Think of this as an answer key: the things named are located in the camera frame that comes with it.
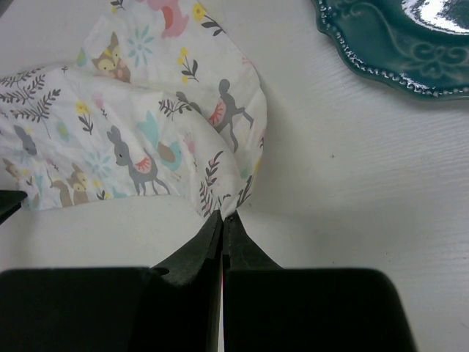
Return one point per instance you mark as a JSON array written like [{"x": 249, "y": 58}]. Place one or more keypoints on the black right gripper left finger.
[{"x": 172, "y": 306}]

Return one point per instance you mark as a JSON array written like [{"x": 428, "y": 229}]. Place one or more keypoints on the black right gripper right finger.
[{"x": 270, "y": 308}]

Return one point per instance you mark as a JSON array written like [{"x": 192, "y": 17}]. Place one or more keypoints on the animal print cloth napkin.
[{"x": 159, "y": 101}]

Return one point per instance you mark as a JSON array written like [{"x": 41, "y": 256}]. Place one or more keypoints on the teal ceramic plate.
[{"x": 417, "y": 47}]

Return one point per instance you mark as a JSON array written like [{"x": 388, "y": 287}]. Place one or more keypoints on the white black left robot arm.
[{"x": 10, "y": 202}]

